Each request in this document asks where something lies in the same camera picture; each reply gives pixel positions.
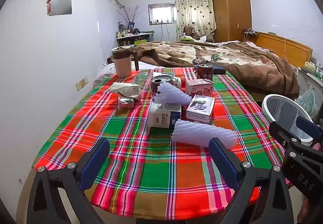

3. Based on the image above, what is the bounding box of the wall socket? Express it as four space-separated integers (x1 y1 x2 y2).
76 76 89 91

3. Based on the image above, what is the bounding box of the white foam fruit net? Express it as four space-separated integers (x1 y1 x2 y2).
153 81 191 107
171 119 238 150

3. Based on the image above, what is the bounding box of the purple white drink carton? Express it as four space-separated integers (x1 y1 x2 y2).
185 94 215 124

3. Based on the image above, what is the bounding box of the red green plaid tablecloth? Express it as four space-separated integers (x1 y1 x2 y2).
33 66 285 221

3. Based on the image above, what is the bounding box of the silver foil wrapper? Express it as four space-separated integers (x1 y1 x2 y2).
118 95 135 111

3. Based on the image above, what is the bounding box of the brown patterned blanket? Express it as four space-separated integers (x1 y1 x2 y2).
107 41 301 100

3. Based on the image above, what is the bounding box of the clear plastic bottle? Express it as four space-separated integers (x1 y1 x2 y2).
133 71 182 90

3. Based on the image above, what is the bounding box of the beige mug with brown lid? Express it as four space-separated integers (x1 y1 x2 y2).
111 46 139 78

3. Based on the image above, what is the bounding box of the hanging plastic bag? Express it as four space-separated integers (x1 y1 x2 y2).
295 86 318 117

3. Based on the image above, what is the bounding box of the small window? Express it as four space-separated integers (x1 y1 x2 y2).
148 3 177 26

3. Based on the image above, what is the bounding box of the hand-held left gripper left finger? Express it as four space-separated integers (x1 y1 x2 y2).
26 138 111 224

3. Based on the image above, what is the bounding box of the white round bin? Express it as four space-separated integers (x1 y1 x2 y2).
262 94 315 146

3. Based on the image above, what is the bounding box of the beige paper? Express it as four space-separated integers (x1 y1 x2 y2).
110 82 142 101

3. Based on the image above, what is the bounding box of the wooden wardrobe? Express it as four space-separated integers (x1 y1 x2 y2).
211 0 253 43

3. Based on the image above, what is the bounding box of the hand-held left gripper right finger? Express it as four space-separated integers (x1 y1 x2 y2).
208 138 294 224

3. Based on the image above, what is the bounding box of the wooden bed headboard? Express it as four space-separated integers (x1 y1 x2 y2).
249 32 313 68

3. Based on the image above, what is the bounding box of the row of cosmetic bottles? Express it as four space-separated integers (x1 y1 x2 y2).
116 22 142 37

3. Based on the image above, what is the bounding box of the brown teddy bear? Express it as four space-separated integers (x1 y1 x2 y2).
182 24 201 40

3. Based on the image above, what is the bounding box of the red drink can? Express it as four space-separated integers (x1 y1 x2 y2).
196 63 214 82
151 75 173 96

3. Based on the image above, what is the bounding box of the stack of medicine boxes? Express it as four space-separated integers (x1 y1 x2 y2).
304 61 323 76

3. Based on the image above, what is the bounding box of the blue vase with branches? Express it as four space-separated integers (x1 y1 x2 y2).
117 5 140 29

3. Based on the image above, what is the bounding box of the heart patterned curtain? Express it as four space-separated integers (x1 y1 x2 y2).
174 0 217 42

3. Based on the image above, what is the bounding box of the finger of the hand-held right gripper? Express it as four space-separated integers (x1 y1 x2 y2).
269 121 307 149
296 116 323 140

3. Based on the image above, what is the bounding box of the grey wall mirror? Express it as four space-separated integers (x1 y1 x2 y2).
48 0 72 16

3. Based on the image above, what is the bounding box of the red white drink carton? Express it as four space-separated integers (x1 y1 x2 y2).
185 78 214 98

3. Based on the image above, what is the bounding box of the white blue milk carton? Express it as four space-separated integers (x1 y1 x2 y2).
147 102 182 130

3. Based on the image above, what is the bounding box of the white nightstand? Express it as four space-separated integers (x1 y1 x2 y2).
296 61 323 114

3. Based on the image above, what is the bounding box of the small wooden desk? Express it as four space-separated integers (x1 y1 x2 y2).
115 32 154 47

